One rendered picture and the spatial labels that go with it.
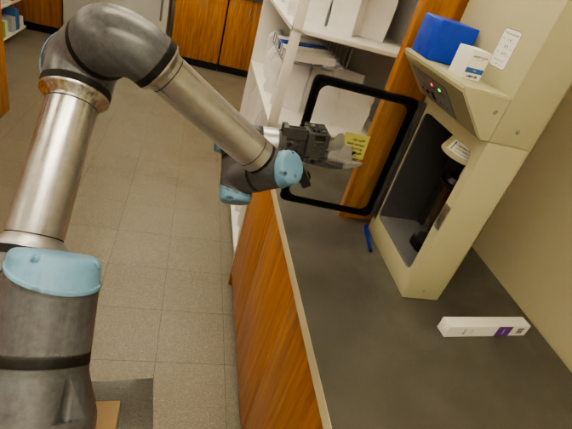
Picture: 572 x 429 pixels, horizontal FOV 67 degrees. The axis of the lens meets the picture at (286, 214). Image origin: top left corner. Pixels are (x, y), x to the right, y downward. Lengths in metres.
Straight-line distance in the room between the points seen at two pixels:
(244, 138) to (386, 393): 0.60
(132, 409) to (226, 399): 1.19
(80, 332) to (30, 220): 0.22
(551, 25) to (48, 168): 0.93
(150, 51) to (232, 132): 0.20
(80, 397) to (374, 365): 0.62
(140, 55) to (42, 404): 0.50
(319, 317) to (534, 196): 0.81
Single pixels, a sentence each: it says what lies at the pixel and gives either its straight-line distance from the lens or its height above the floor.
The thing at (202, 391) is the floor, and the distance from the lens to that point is 2.01.
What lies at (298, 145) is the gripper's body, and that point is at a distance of 1.05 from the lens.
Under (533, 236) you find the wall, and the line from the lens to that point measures 1.51.
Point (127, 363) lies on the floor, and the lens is 2.06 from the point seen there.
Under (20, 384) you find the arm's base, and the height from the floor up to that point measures 1.16.
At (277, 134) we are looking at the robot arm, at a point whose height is 1.28.
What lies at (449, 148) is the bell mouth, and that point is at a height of 1.33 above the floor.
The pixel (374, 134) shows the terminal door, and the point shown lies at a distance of 1.28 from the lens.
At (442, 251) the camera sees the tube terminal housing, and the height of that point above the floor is 1.11.
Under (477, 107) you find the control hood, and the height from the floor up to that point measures 1.48.
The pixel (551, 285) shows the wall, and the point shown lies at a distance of 1.46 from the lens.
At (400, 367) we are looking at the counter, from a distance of 1.05.
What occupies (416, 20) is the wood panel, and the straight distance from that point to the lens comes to 1.28.
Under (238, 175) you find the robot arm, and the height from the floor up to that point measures 1.21.
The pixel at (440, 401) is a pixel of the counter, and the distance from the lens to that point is 1.05.
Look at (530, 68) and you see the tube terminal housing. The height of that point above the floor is 1.57.
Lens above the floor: 1.66
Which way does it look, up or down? 31 degrees down
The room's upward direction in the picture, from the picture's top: 18 degrees clockwise
